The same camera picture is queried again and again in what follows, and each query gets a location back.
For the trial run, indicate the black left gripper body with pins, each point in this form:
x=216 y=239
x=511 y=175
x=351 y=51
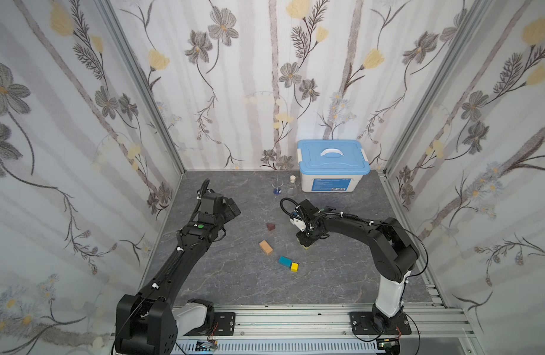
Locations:
x=226 y=212

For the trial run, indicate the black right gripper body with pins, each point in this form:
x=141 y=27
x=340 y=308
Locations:
x=308 y=238

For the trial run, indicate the natural wood rectangular block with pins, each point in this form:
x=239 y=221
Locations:
x=266 y=247

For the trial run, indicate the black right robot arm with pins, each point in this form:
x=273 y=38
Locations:
x=393 y=252

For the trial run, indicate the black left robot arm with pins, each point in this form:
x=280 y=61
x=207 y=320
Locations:
x=145 y=322

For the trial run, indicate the teal rectangular block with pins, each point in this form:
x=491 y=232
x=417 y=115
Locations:
x=285 y=262

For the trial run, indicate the small corked glass bottle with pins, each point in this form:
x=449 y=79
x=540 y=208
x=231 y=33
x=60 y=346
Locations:
x=292 y=187

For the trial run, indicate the glass beaker blue liquid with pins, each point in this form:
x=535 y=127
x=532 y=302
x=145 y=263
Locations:
x=277 y=185

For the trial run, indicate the blue lidded storage box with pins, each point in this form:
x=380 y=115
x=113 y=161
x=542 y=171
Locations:
x=331 y=165

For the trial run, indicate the small circuit board right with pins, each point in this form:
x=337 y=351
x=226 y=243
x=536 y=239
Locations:
x=390 y=346

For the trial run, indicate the small circuit board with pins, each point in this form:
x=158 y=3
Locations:
x=390 y=346
x=206 y=346

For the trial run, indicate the small circuit board left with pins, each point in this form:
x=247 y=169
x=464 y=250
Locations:
x=206 y=346

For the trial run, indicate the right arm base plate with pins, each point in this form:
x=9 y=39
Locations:
x=361 y=323

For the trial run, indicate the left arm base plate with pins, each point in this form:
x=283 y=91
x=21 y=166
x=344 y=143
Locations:
x=216 y=324

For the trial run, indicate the white perforated cable tray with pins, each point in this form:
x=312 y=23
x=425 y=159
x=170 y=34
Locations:
x=336 y=346

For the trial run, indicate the aluminium front rail frame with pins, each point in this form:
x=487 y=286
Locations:
x=435 y=329

